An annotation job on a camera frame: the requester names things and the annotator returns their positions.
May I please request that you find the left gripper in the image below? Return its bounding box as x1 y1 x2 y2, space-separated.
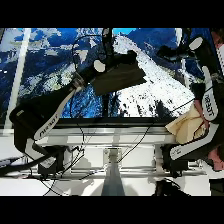
111 49 139 69

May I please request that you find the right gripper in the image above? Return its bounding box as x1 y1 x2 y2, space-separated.
156 44 184 63

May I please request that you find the black garment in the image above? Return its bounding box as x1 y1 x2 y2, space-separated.
90 62 148 97

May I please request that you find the beige garment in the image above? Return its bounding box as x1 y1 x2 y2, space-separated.
165 105 210 145

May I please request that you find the pink garment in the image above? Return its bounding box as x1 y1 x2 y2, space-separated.
207 145 224 172

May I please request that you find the black cable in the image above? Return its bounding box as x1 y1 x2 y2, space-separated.
116 97 196 164
69 34 105 148

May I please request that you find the silver frame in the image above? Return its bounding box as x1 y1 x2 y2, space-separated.
0 125 224 197

